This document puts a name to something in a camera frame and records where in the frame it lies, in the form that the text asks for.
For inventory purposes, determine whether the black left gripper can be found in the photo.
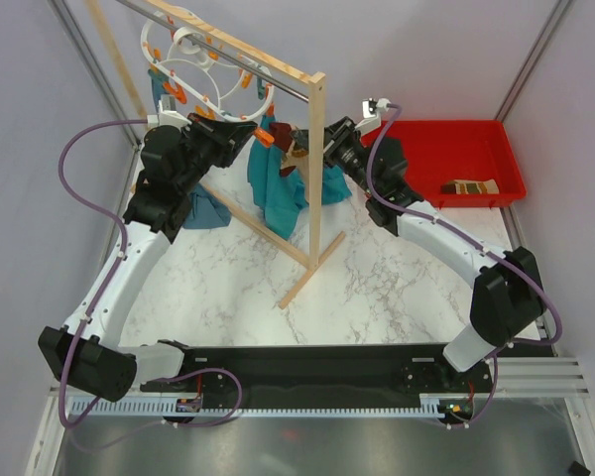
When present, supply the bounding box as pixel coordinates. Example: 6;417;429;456
177;114;258;193

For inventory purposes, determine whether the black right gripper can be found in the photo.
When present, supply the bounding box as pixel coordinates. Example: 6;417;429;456
290;117;378;197

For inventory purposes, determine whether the striped sock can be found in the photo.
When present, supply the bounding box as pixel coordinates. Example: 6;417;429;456
270;122;308;179
440;179;500;194

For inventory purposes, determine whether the white round clip hanger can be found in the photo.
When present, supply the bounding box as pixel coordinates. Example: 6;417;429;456
140;20;276;122

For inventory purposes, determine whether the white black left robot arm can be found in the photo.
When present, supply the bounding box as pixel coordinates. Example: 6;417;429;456
38;113;257;402

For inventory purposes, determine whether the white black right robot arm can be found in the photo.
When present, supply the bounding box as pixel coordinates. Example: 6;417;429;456
323;117;549;391

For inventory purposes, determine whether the teal hanging cloth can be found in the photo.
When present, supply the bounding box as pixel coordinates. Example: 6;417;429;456
247;140;352;240

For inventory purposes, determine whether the teal clothespin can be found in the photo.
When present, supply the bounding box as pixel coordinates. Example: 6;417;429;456
256;77;275;101

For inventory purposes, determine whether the dark blue cloth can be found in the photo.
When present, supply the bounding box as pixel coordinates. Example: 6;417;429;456
148;68;232;230

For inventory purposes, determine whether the orange clothespin top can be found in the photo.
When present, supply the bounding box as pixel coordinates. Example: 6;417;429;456
239;72;253;89

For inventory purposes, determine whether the red plastic bin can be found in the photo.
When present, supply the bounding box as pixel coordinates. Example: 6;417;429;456
386;120;527;208

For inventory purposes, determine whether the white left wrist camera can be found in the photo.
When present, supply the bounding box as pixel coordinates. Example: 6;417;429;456
147;94;190;129

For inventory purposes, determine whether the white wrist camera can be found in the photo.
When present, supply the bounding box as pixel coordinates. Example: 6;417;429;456
147;94;190;129
356;98;391;135

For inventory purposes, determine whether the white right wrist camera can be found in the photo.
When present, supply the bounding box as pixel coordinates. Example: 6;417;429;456
356;98;391;135

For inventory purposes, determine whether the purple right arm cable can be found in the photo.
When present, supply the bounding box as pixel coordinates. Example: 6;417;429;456
366;102;562;427

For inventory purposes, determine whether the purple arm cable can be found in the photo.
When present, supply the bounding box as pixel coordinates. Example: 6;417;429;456
366;102;562;427
58;117;150;453

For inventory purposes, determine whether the wooden drying rack frame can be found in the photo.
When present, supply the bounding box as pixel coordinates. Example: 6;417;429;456
83;0;346;310

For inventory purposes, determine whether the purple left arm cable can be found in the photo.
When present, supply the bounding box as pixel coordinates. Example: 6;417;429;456
58;117;150;453

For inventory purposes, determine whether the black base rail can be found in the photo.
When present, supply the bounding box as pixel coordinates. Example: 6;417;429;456
138;339;492;411

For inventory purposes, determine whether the white slotted cable duct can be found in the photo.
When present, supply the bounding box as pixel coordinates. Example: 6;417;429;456
64;393;445;418

